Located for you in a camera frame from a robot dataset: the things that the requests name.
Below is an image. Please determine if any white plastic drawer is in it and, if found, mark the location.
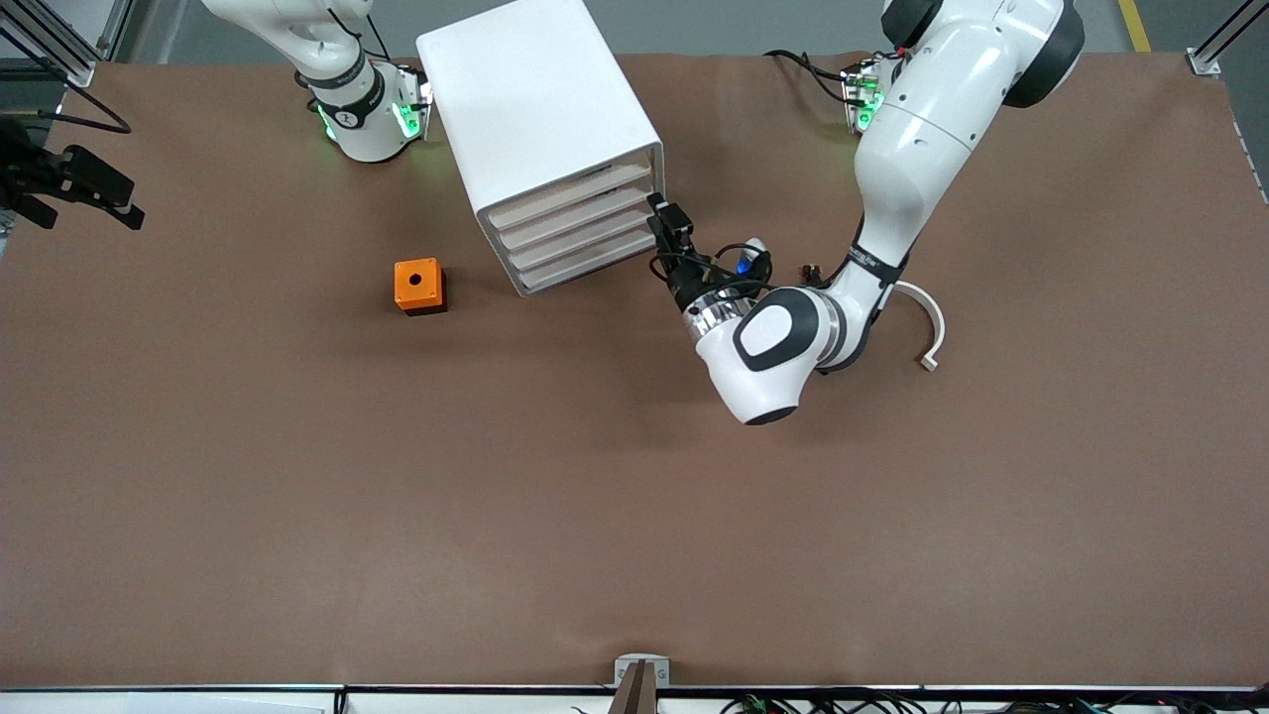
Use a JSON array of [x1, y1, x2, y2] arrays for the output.
[[509, 208, 657, 272], [519, 228, 659, 295], [486, 162, 657, 231], [498, 186, 657, 251]]

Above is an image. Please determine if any white drawer cabinet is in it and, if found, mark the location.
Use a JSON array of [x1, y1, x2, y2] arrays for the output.
[[416, 0, 668, 298]]

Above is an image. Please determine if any orange box with black base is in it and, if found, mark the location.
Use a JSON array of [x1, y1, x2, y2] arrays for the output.
[[394, 258, 448, 317]]

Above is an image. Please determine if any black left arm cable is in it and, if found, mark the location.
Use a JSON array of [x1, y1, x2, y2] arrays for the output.
[[649, 241, 773, 300]]

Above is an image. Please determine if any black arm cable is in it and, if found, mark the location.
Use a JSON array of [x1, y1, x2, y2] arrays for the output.
[[36, 106, 134, 136], [649, 241, 773, 300]]

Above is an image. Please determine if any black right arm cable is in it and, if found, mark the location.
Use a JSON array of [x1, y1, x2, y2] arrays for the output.
[[36, 106, 134, 136]]

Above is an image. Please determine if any black base cable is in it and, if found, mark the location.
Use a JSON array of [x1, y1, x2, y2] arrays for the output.
[[762, 49, 856, 106]]

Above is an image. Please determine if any white curved bracket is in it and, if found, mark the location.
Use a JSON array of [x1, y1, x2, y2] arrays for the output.
[[890, 280, 947, 374]]

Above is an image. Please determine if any grey camera bracket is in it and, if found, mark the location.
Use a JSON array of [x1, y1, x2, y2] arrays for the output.
[[614, 654, 671, 688]]

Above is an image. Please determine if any black cable bundle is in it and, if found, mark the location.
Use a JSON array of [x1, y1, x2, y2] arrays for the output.
[[719, 692, 1269, 714]]

